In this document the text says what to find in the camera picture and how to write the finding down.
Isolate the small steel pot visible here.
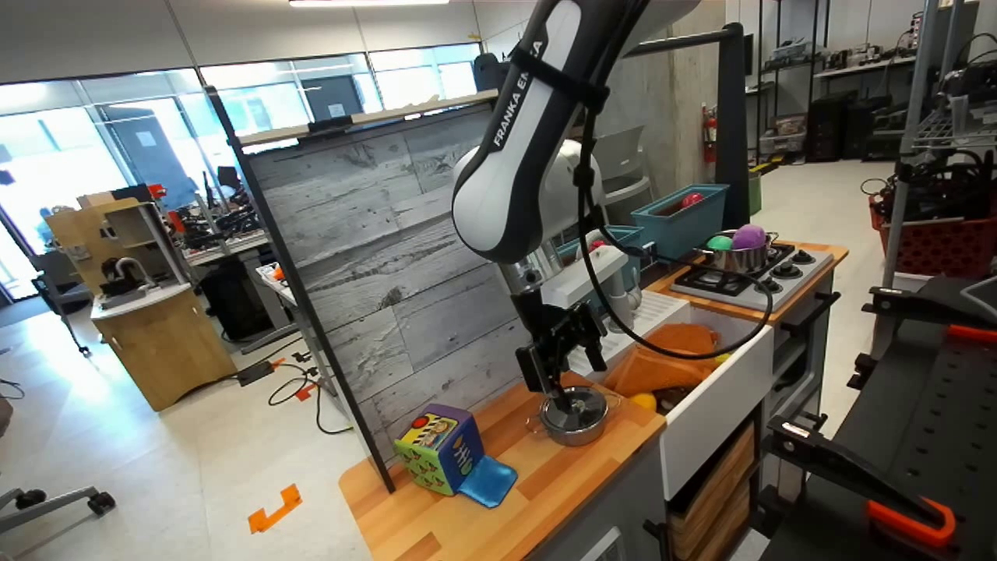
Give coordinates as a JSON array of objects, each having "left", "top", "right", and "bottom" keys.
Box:
[{"left": 541, "top": 415, "right": 611, "bottom": 449}]

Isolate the steel pot with handle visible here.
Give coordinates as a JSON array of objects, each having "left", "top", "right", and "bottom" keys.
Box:
[{"left": 712, "top": 230, "right": 796, "bottom": 280}]

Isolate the red crate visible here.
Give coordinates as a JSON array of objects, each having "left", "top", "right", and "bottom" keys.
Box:
[{"left": 870, "top": 154, "right": 997, "bottom": 280}]

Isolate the grey wood wall panel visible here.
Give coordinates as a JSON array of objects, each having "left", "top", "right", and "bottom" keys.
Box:
[{"left": 234, "top": 98, "right": 541, "bottom": 495}]

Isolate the orange cloth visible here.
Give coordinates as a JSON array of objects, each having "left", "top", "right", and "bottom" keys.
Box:
[{"left": 602, "top": 323, "right": 729, "bottom": 398}]

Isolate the purple ball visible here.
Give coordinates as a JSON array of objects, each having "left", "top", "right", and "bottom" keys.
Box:
[{"left": 729, "top": 222, "right": 771, "bottom": 255}]

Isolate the grey round bowl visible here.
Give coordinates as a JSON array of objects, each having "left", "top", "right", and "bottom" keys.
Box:
[{"left": 539, "top": 384, "right": 613, "bottom": 433}]

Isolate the black floor cable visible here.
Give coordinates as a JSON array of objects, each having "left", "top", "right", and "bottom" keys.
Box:
[{"left": 234, "top": 347, "right": 359, "bottom": 441}]

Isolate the dark office chair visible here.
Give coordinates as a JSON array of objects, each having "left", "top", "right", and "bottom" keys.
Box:
[{"left": 29, "top": 248, "right": 99, "bottom": 359}]

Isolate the dark monitor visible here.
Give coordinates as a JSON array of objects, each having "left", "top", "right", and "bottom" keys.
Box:
[{"left": 300, "top": 72, "right": 366, "bottom": 128}]

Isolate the black pegboard table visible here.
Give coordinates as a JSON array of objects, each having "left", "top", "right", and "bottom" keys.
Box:
[{"left": 761, "top": 273, "right": 997, "bottom": 561}]

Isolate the grey stove top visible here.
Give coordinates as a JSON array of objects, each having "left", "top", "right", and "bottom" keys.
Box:
[{"left": 668, "top": 239, "right": 839, "bottom": 314}]

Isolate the wooden toy kitchen unit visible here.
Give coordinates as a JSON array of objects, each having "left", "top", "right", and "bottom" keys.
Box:
[{"left": 337, "top": 239, "right": 851, "bottom": 561}]

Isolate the wooden play kitchen cabinet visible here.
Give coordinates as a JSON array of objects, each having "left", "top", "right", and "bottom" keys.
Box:
[{"left": 43, "top": 186, "right": 239, "bottom": 411}]

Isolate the metal shelving rack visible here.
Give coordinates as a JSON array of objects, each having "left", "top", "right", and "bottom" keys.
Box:
[{"left": 757, "top": 0, "right": 997, "bottom": 159}]

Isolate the grey faucet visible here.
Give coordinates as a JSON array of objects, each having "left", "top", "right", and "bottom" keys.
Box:
[{"left": 602, "top": 273, "right": 646, "bottom": 337}]

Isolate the black chair wheel base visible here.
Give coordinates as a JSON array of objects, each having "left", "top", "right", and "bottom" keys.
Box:
[{"left": 0, "top": 484, "right": 118, "bottom": 539}]

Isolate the white sink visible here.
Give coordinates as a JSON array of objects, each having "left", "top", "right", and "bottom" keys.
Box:
[{"left": 565, "top": 293, "right": 778, "bottom": 506}]

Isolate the red fire extinguisher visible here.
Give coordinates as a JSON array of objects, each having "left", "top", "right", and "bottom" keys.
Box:
[{"left": 698, "top": 103, "right": 722, "bottom": 161}]

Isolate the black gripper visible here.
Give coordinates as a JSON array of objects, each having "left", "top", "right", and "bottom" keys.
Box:
[{"left": 515, "top": 291, "right": 611, "bottom": 415}]

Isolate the black panel edge post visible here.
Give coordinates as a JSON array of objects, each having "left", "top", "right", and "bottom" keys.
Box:
[{"left": 203, "top": 84, "right": 402, "bottom": 498}]

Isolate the orange black clamp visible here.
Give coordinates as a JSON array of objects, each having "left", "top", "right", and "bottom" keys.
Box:
[
  {"left": 856, "top": 288, "right": 997, "bottom": 354},
  {"left": 766, "top": 411, "right": 961, "bottom": 554}
]

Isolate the colourful toy cube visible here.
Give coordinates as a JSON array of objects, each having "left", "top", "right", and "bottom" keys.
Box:
[{"left": 393, "top": 401, "right": 486, "bottom": 498}]

